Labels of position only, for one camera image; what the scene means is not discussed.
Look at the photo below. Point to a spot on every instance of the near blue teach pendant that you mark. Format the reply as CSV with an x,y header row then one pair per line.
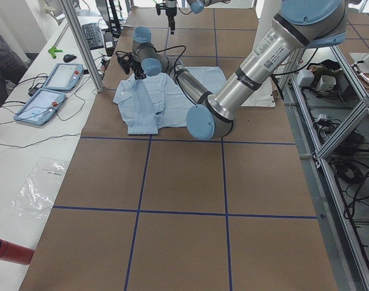
x,y
41,107

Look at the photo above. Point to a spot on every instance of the person in dark clothes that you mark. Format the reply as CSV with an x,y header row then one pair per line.
x,y
12,68

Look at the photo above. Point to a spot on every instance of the clear plastic bag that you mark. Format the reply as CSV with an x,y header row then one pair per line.
x,y
35,199

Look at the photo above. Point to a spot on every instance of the green plastic tool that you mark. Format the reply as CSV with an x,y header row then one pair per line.
x,y
53,51

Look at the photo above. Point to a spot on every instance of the aluminium frame post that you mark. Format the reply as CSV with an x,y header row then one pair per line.
x,y
84,49

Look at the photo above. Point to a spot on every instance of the far blue teach pendant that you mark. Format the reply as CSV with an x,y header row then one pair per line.
x,y
64,77

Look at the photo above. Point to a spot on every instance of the black computer mouse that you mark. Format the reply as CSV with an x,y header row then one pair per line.
x,y
68,58

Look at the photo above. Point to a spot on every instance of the light blue button-up shirt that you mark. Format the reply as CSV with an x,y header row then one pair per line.
x,y
156,102

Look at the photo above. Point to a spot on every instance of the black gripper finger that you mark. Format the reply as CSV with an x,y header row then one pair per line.
x,y
172,25

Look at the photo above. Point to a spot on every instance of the blue teach pendant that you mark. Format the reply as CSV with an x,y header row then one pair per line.
x,y
41,107
64,77

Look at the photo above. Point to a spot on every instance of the black computer keyboard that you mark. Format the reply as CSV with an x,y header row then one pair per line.
x,y
93,35

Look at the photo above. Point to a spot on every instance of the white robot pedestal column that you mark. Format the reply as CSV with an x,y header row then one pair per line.
x,y
265,11

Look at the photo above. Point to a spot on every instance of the aluminium side frame rail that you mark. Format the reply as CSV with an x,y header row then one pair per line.
x,y
331,121

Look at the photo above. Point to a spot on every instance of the white power adapter box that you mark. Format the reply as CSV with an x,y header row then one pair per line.
x,y
305,78

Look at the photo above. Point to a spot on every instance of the wrist black camera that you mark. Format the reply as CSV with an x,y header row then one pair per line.
x,y
125,61
159,7

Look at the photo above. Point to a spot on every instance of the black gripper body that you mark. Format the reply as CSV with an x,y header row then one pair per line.
x,y
138,70
172,12

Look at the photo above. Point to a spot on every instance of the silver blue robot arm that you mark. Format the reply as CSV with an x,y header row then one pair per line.
x,y
296,25
198,6

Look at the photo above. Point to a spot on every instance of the red cylinder tube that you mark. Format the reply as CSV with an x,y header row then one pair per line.
x,y
15,253

